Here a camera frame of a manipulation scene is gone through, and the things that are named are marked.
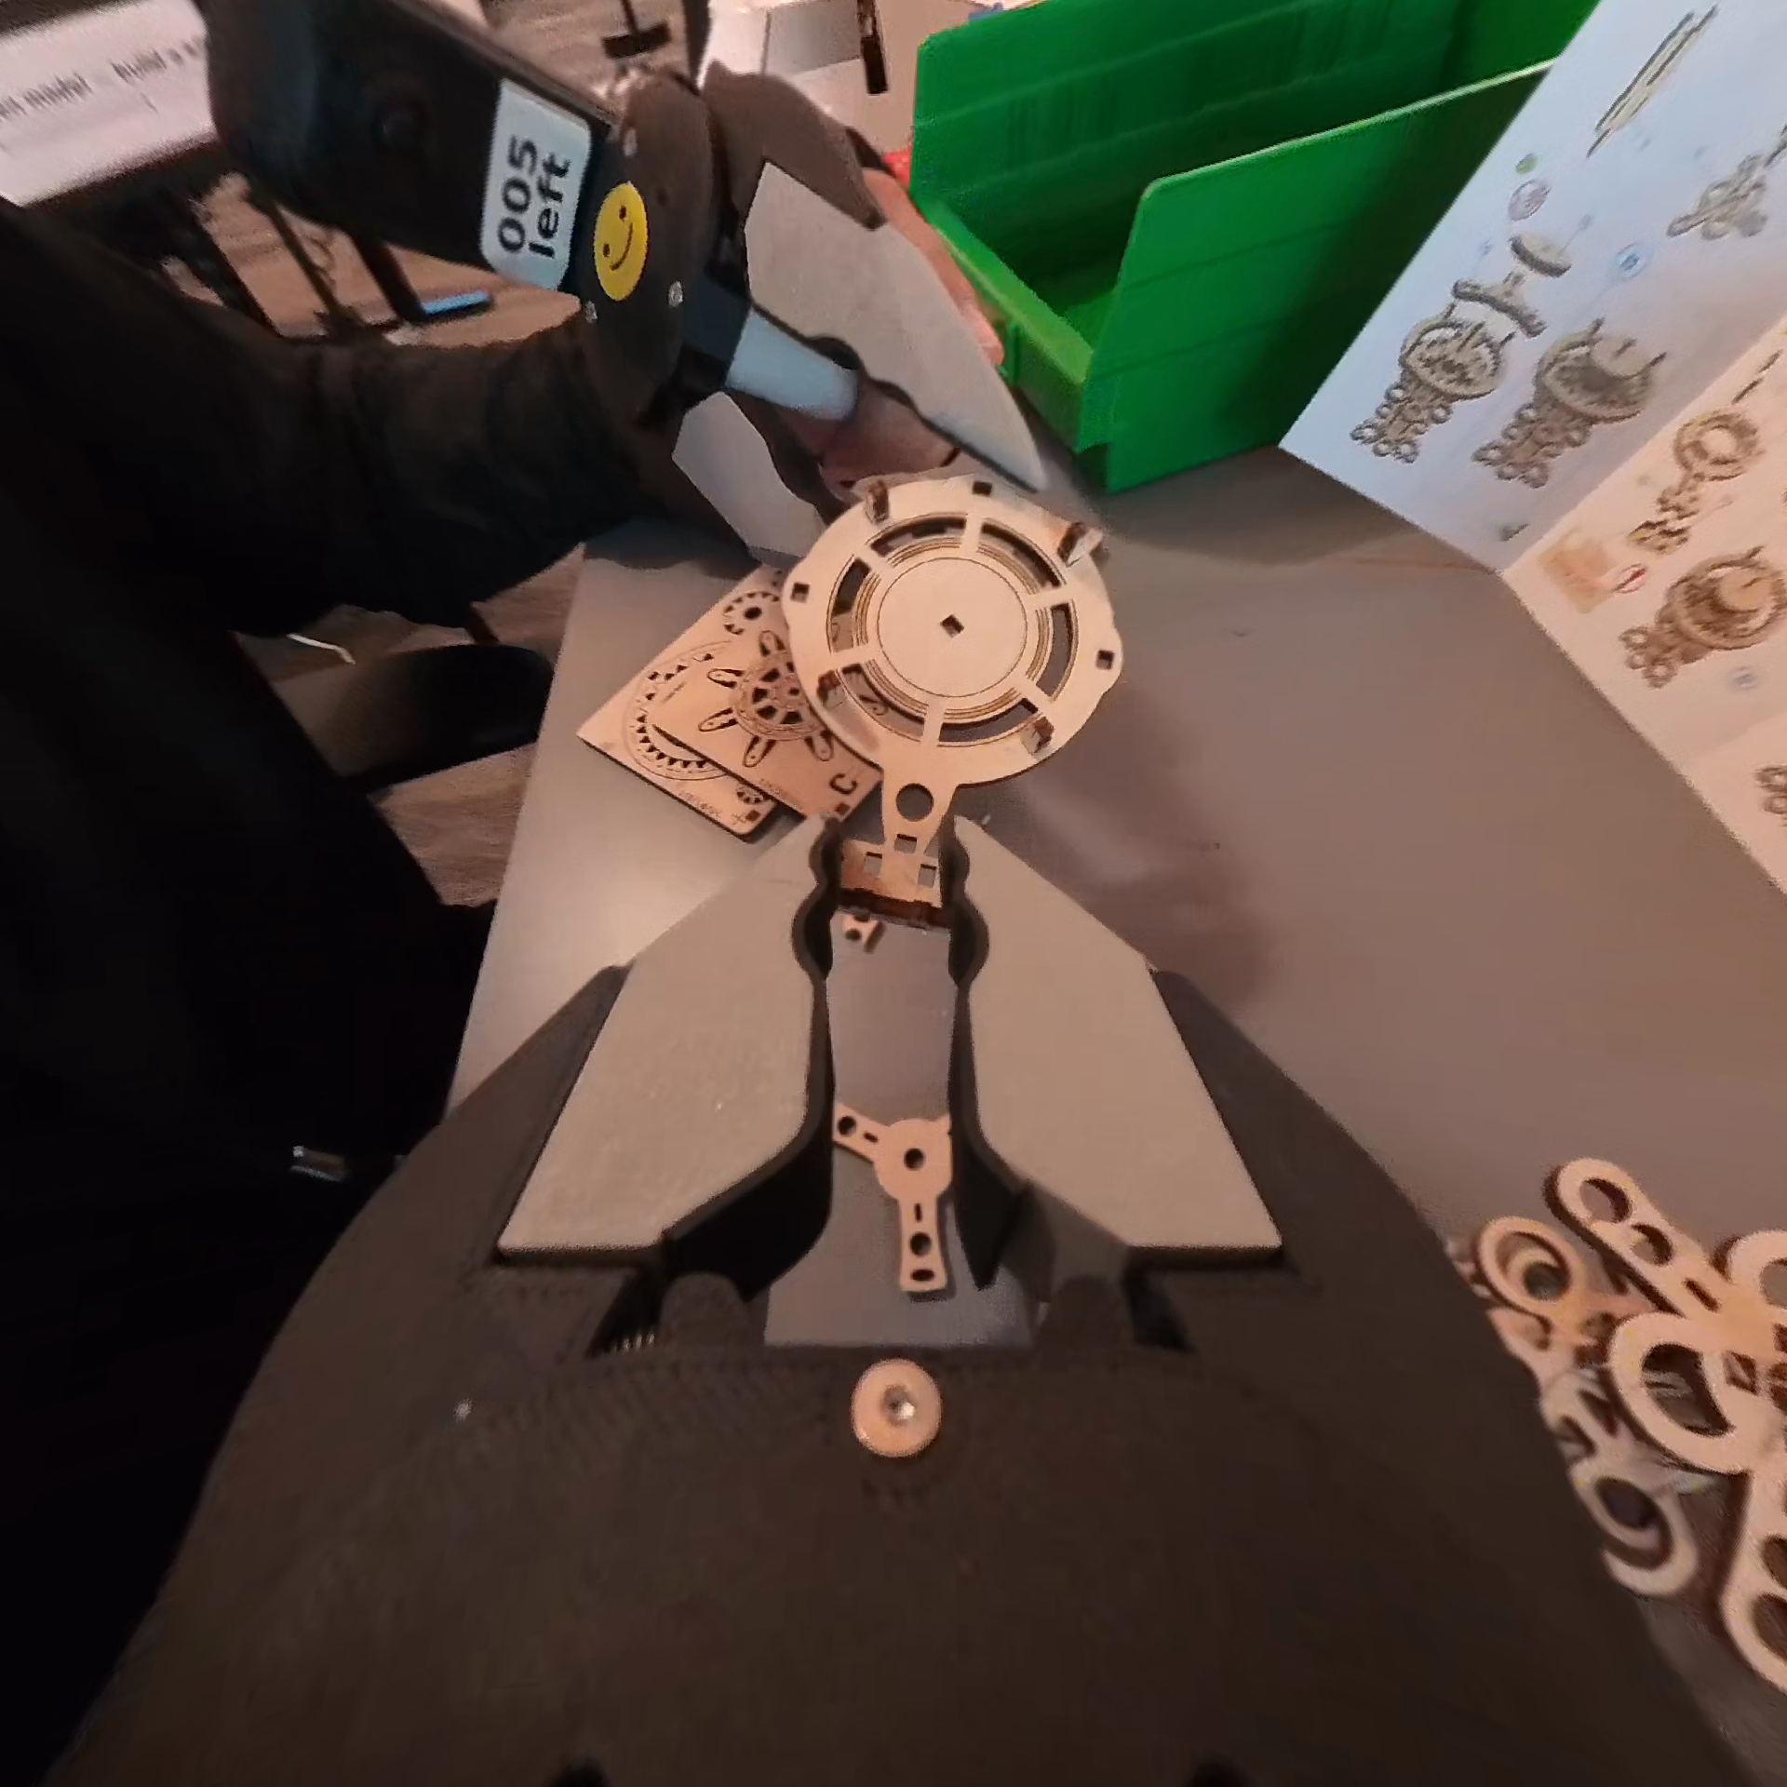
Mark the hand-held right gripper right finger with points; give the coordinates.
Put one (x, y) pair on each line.
(1104, 1088)

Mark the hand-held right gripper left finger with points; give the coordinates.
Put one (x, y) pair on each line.
(670, 1088)

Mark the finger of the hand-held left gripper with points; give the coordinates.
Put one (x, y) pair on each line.
(880, 309)
(748, 487)

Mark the round wooden frame part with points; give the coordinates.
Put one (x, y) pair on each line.
(934, 501)

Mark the round wooden disc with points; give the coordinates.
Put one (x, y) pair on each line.
(915, 616)

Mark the three-arm wooden part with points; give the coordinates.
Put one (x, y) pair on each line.
(880, 1139)

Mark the wooden sheet with ship wheel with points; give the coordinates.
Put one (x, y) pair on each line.
(803, 762)

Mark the person's left forearm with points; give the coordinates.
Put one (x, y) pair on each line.
(350, 422)

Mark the person's left hand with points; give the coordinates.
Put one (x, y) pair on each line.
(894, 440)

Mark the small wooden piece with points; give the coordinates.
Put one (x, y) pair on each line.
(858, 932)

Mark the white printed sign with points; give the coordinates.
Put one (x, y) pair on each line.
(83, 83)

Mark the green plastic bin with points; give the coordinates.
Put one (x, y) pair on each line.
(1228, 282)

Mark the person's black clothed body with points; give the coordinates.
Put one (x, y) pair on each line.
(140, 1117)

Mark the folded paper instruction sheet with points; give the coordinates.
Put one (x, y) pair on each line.
(1607, 391)

